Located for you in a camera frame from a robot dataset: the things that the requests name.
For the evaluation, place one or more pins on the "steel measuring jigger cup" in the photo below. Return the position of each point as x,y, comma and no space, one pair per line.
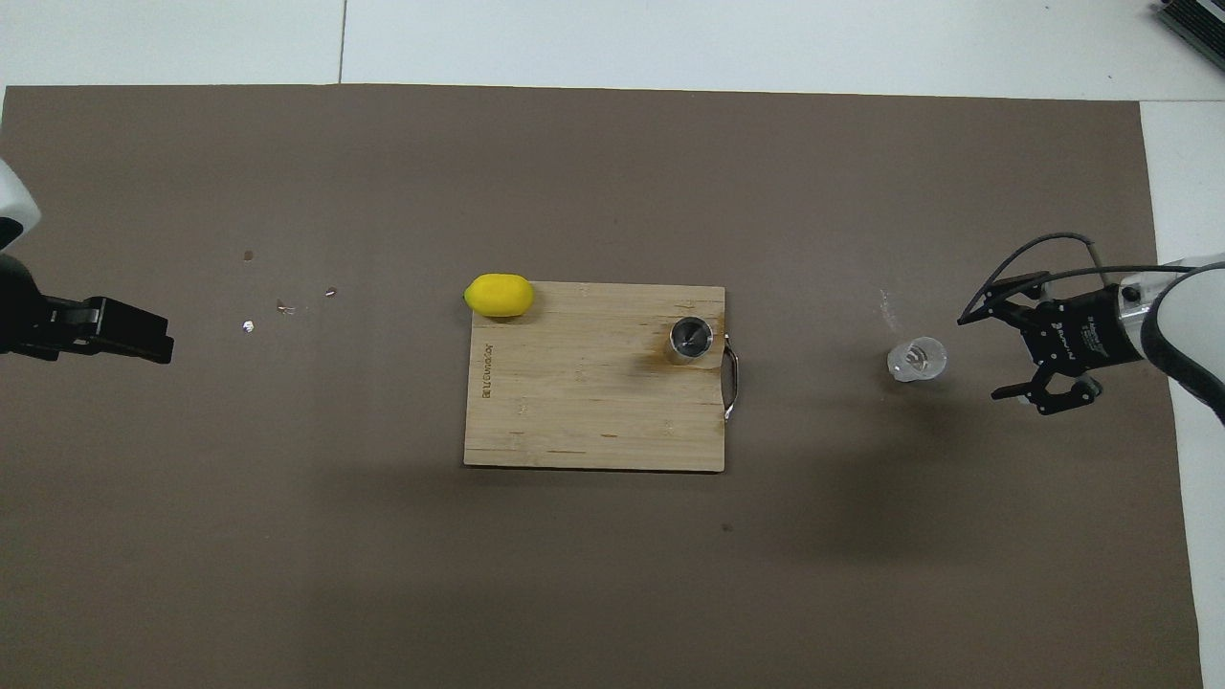
691,352

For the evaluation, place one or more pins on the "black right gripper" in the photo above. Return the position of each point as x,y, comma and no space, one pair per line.
1086,335

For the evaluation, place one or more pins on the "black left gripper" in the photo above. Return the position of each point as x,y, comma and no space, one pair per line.
21,316

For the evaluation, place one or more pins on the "dark ridged device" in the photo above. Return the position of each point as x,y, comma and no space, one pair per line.
1196,24

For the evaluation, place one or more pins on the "yellow lemon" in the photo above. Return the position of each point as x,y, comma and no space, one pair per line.
499,295

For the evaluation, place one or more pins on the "brown table mat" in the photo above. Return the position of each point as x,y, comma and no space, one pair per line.
574,144

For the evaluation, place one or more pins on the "wooden cutting board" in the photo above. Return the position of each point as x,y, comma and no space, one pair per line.
574,402

